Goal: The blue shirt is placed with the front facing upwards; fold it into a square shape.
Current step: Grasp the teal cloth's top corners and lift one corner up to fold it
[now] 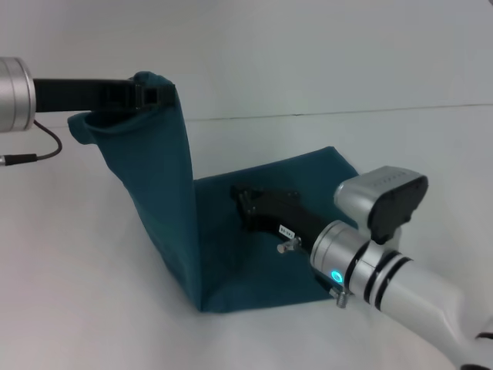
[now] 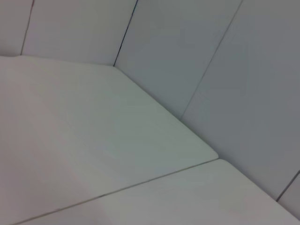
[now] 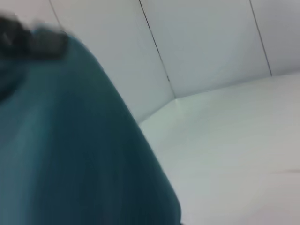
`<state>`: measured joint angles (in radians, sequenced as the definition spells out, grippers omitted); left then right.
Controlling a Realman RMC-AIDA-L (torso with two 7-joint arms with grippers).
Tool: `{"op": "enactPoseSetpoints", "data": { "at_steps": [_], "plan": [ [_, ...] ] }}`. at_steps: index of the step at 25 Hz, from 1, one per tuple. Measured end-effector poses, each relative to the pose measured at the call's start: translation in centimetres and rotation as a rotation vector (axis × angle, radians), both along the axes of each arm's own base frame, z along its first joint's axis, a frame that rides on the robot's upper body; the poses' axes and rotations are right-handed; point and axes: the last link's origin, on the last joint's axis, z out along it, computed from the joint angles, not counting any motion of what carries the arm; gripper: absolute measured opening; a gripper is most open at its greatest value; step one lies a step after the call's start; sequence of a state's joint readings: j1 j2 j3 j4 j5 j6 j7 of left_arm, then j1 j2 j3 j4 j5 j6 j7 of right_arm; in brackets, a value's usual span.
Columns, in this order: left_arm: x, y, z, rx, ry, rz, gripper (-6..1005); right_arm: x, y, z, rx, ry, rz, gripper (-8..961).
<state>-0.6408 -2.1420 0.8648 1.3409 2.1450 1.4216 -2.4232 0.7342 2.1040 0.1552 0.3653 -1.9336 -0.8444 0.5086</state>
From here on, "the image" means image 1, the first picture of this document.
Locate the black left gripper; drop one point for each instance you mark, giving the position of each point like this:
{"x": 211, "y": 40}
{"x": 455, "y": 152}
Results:
{"x": 77, "y": 94}

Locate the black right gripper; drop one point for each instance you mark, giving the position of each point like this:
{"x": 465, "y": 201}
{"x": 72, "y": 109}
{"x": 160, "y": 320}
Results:
{"x": 277, "y": 212}

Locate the teal t-shirt with FREE print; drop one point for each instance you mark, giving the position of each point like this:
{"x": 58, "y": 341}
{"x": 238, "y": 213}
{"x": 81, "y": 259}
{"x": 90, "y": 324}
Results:
{"x": 154, "y": 173}

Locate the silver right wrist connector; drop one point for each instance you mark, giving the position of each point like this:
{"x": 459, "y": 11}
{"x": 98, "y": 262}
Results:
{"x": 289, "y": 244}

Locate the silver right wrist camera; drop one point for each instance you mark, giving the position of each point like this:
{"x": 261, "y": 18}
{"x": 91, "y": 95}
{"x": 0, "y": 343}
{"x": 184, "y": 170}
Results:
{"x": 385, "y": 196}

